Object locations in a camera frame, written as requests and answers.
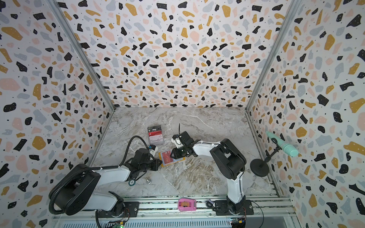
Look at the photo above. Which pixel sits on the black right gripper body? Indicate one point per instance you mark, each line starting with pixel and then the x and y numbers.
pixel 175 153

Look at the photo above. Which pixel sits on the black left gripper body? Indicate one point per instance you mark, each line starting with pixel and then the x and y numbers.
pixel 152 165

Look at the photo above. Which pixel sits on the black VIP card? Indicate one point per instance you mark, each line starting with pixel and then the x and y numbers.
pixel 155 128

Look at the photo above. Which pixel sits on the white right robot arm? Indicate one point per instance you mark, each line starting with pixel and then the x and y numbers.
pixel 226 155

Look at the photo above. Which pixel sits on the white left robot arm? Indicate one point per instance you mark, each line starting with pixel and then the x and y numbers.
pixel 78 190

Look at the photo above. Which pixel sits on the clear acrylic card stand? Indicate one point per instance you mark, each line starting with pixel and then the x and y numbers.
pixel 155 135

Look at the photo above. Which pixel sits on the teal round token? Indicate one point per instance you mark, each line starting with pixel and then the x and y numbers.
pixel 131 182

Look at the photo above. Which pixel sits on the pink tape measure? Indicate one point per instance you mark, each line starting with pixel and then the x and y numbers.
pixel 187 204

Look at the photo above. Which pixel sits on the mint green microphone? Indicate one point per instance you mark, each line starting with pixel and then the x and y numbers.
pixel 285 146

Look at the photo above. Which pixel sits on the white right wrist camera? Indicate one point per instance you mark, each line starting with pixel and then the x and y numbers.
pixel 176 140

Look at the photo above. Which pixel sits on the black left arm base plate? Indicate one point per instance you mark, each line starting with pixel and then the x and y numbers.
pixel 122 210

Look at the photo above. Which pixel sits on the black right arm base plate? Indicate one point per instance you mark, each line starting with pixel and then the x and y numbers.
pixel 227 207

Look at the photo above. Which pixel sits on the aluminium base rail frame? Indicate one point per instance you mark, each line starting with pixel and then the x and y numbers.
pixel 264 211

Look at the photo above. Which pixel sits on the aluminium corner post left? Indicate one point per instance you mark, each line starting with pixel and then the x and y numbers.
pixel 54 7

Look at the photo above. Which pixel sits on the aluminium corner post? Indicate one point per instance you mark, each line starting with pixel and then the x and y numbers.
pixel 54 7
pixel 294 6

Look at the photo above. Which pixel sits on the aluminium corner post right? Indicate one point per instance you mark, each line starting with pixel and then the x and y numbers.
pixel 294 6

